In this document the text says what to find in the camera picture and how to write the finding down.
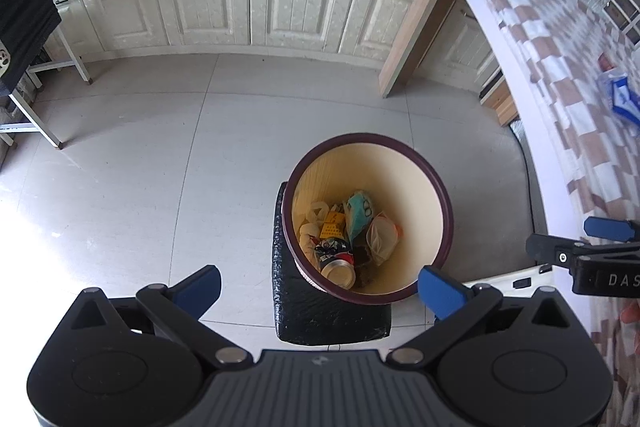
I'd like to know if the yellow cigarette box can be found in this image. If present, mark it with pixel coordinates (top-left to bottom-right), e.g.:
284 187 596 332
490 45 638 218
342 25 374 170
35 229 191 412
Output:
320 211 349 242

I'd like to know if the black floor cable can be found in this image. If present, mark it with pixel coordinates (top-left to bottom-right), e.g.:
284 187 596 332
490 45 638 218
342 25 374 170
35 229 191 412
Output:
509 121 547 234

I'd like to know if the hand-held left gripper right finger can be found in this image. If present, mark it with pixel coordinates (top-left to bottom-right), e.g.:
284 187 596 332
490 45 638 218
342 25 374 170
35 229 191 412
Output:
390 266 574 368

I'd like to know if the white metal stand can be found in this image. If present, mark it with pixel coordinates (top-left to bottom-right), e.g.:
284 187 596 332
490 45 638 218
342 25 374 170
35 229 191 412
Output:
0 24 94 150

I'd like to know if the beige bin with brown rim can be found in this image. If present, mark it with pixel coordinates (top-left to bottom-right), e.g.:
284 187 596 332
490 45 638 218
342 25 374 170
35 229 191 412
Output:
281 133 455 306

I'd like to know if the teal snack packet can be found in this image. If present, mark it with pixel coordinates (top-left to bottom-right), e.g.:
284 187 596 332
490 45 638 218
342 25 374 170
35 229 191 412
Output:
344 191 377 253

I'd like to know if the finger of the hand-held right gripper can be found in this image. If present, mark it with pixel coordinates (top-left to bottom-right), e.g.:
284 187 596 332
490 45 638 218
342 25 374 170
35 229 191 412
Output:
526 233 589 269
583 216 640 242

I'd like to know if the white table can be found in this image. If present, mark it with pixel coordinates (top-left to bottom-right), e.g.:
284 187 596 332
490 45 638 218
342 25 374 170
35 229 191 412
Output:
442 0 568 303

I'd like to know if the checkered tablecloth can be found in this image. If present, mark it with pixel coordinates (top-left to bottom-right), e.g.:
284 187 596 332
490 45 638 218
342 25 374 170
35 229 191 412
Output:
445 0 640 427

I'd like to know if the cream cabinet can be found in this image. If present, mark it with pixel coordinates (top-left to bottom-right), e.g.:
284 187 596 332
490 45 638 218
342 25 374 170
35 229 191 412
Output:
47 0 503 98

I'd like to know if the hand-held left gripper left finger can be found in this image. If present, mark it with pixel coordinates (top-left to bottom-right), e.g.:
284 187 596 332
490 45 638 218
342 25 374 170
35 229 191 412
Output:
65 264 253 370

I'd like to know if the black stool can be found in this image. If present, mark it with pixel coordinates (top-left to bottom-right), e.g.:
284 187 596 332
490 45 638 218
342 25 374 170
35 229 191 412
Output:
272 181 393 348

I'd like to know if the crushed drink can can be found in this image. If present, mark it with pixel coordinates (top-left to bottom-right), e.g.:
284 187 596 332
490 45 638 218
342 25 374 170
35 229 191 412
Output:
312 238 357 290

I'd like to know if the black cloth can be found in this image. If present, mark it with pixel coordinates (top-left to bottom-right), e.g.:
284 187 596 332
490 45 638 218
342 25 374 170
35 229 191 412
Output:
0 0 63 98

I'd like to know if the blue packet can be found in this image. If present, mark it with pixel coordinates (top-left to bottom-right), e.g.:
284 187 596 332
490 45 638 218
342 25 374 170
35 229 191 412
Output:
597 74 640 128

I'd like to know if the translucent plastic wrapper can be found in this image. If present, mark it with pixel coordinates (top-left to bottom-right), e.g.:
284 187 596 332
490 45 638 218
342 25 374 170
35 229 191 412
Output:
366 212 402 267

